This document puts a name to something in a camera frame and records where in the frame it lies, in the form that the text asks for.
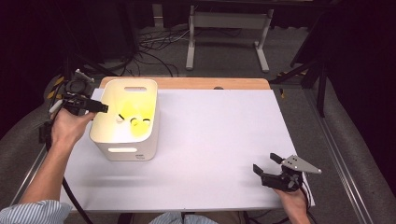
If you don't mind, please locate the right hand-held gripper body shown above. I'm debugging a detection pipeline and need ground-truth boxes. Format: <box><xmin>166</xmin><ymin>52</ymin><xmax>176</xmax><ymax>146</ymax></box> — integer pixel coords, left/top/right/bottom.
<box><xmin>261</xmin><ymin>154</ymin><xmax>322</xmax><ymax>192</ymax></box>

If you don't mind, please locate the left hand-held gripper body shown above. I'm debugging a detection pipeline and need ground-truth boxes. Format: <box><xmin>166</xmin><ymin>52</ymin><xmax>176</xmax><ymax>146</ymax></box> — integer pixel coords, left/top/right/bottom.
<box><xmin>63</xmin><ymin>68</ymin><xmax>95</xmax><ymax>116</ymax></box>

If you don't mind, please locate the white plastic bin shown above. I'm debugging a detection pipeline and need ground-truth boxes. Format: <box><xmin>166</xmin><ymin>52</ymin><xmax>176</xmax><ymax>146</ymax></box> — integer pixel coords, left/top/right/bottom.
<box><xmin>88</xmin><ymin>77</ymin><xmax>161</xmax><ymax>162</ymax></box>

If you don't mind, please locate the yellow shuttlecock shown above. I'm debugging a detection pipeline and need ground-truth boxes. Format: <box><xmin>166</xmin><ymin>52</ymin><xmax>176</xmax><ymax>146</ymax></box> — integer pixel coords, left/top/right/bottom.
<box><xmin>141</xmin><ymin>102</ymin><xmax>156</xmax><ymax>125</ymax></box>
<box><xmin>115</xmin><ymin>102</ymin><xmax>138</xmax><ymax>123</ymax></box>
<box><xmin>130</xmin><ymin>117</ymin><xmax>148</xmax><ymax>138</ymax></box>

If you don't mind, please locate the person's right hand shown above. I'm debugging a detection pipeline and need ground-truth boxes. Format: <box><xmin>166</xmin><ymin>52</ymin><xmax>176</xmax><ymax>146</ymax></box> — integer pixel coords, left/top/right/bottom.
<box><xmin>274</xmin><ymin>188</ymin><xmax>309</xmax><ymax>224</ymax></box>

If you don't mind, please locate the person's left hand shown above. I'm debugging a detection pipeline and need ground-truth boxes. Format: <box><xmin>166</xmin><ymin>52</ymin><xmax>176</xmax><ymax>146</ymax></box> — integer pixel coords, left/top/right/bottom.
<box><xmin>50</xmin><ymin>107</ymin><xmax>96</xmax><ymax>150</ymax></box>

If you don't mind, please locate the yellow black floor tape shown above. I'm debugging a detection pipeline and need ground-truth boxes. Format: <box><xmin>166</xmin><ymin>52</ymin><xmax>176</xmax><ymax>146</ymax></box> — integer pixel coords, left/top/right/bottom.
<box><xmin>276</xmin><ymin>69</ymin><xmax>308</xmax><ymax>99</ymax></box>
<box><xmin>46</xmin><ymin>76</ymin><xmax>91</xmax><ymax>101</ymax></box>

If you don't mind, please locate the black metal stand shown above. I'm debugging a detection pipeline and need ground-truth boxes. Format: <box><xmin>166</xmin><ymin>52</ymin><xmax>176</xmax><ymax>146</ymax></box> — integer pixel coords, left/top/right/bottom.
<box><xmin>269</xmin><ymin>59</ymin><xmax>328</xmax><ymax>119</ymax></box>

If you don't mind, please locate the person's striped shirt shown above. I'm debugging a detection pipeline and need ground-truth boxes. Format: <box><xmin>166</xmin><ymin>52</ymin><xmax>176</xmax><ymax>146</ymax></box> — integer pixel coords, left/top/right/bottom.
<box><xmin>0</xmin><ymin>200</ymin><xmax>219</xmax><ymax>224</ymax></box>

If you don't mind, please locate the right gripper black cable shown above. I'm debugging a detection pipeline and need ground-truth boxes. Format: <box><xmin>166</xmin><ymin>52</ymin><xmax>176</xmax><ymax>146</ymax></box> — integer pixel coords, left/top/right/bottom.
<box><xmin>299</xmin><ymin>180</ymin><xmax>316</xmax><ymax>224</ymax></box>

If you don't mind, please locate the aluminium rail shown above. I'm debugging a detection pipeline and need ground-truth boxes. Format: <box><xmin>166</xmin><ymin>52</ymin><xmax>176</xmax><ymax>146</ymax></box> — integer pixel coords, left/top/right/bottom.
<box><xmin>304</xmin><ymin>88</ymin><xmax>373</xmax><ymax>224</ymax></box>
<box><xmin>8</xmin><ymin>77</ymin><xmax>94</xmax><ymax>208</ymax></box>

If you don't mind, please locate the bundle of floor cables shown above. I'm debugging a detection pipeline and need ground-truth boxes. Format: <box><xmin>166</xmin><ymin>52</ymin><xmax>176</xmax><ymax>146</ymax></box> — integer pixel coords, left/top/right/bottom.
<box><xmin>136</xmin><ymin>26</ymin><xmax>191</xmax><ymax>78</ymax></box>

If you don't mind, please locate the left gripper cable with plug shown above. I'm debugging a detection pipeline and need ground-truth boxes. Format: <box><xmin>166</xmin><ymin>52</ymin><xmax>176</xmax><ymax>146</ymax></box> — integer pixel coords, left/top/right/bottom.
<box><xmin>38</xmin><ymin>80</ymin><xmax>94</xmax><ymax>224</ymax></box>

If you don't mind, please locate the white metal stand frame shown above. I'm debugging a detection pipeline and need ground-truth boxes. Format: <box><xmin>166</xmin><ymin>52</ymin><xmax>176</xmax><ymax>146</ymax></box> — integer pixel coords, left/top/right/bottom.
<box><xmin>185</xmin><ymin>4</ymin><xmax>275</xmax><ymax>74</ymax></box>

